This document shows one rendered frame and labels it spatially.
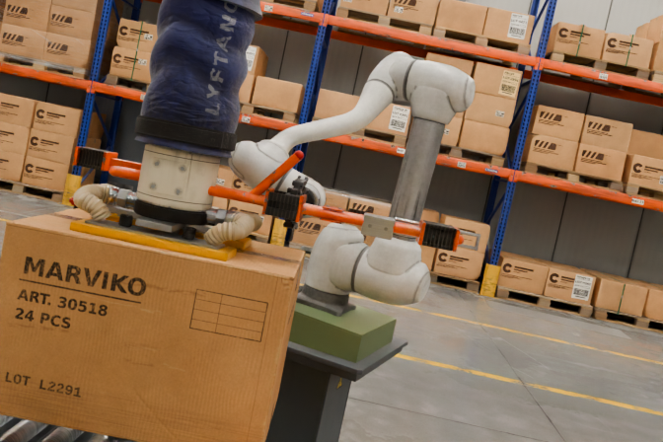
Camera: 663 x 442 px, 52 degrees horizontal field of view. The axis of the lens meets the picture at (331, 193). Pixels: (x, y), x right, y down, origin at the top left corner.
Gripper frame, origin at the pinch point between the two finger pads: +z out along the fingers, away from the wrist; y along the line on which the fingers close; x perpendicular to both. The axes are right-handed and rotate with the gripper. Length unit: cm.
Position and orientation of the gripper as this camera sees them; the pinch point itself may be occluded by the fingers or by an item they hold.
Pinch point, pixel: (290, 205)
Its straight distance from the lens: 155.3
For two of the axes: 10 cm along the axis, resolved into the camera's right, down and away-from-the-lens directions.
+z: -0.7, 0.4, -10.0
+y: -2.1, 9.8, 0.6
